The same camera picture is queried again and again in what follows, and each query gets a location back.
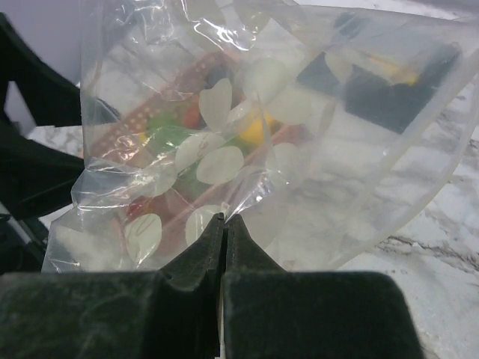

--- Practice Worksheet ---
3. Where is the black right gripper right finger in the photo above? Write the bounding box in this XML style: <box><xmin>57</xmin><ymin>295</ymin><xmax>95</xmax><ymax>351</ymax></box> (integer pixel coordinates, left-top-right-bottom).
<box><xmin>222</xmin><ymin>216</ymin><xmax>424</xmax><ymax>358</ymax></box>

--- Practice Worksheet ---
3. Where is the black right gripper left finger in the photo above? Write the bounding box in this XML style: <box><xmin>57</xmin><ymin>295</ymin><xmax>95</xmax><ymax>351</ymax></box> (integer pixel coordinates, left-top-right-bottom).
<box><xmin>1</xmin><ymin>214</ymin><xmax>225</xmax><ymax>358</ymax></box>

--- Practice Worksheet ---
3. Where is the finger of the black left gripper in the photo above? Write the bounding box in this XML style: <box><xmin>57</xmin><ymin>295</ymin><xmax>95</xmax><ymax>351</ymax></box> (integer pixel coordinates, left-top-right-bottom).
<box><xmin>0</xmin><ymin>13</ymin><xmax>85</xmax><ymax>221</ymax></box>

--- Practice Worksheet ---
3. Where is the pink perforated plastic basket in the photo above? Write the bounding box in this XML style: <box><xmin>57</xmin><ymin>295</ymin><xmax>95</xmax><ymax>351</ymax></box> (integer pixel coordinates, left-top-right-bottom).
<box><xmin>88</xmin><ymin>52</ymin><xmax>304</xmax><ymax>236</ymax></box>

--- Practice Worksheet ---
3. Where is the yellow toy bell pepper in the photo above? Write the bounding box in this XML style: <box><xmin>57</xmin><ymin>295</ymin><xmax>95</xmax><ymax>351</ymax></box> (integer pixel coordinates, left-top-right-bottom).
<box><xmin>238</xmin><ymin>109</ymin><xmax>277</xmax><ymax>145</ymax></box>

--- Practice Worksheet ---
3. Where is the clear polka dot zip bag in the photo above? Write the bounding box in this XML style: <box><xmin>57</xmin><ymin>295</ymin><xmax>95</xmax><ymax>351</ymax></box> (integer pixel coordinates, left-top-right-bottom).
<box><xmin>43</xmin><ymin>1</ymin><xmax>478</xmax><ymax>273</ymax></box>

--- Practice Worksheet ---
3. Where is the yellow handled screwdriver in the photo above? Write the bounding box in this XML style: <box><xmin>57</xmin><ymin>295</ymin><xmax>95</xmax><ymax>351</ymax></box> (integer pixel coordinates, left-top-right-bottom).
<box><xmin>369</xmin><ymin>57</ymin><xmax>418</xmax><ymax>85</ymax></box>

